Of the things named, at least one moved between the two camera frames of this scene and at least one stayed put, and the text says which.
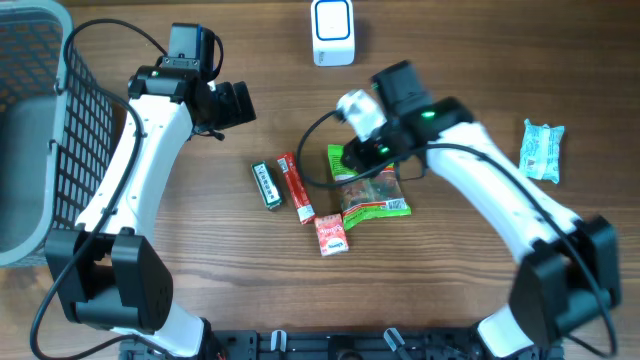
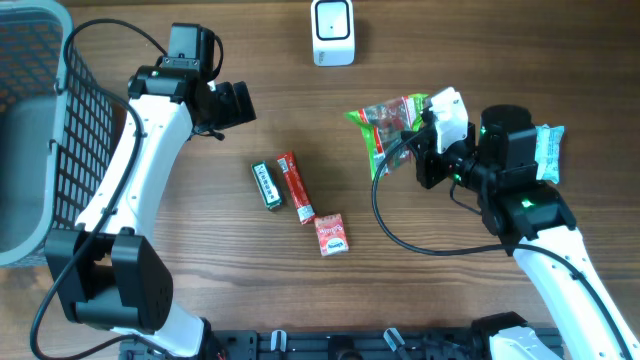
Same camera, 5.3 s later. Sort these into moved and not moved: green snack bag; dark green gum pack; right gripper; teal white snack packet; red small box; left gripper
Moved: right gripper; green snack bag
Not moved: dark green gum pack; red small box; teal white snack packet; left gripper
